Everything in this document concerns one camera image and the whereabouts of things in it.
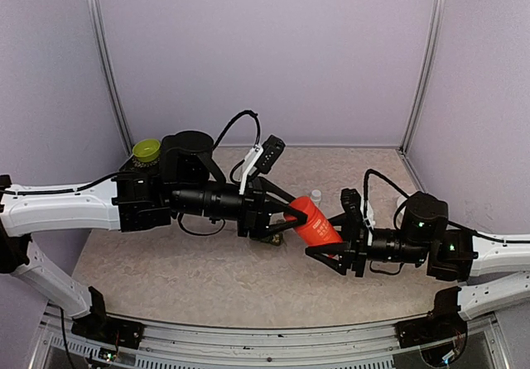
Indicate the right aluminium frame post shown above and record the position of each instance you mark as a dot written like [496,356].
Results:
[428,61]

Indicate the small white pill bottle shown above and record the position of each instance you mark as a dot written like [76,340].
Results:
[316,196]

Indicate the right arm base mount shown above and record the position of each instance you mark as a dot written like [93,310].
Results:
[420,331]

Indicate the lime green bowl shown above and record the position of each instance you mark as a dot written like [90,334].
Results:
[147,150]

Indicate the left aluminium frame post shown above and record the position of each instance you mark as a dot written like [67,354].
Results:
[97,21]

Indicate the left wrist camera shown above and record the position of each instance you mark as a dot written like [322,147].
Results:
[260,160]

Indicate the white bowl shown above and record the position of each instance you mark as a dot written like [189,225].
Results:
[401,202]

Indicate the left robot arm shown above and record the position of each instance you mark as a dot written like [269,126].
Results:
[184,180]

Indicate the red pill bottle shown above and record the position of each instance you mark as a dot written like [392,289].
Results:
[317,231]

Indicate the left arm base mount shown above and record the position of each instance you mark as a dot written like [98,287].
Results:
[114,331]

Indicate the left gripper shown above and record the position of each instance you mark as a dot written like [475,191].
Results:
[256,215]

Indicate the red bottle cap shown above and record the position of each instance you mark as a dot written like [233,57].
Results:
[305,205]

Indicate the black square tray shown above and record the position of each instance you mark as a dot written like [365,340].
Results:
[133,164]

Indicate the green pill organizer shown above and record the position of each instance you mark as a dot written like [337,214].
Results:
[276,239]

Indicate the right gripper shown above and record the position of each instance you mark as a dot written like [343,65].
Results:
[351,255]

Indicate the aluminium frame post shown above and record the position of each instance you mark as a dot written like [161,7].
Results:
[428,61]
[97,21]

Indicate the front aluminium rail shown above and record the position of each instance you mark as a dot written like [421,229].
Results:
[173,345]

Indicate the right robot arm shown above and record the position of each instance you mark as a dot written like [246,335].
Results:
[491,272]

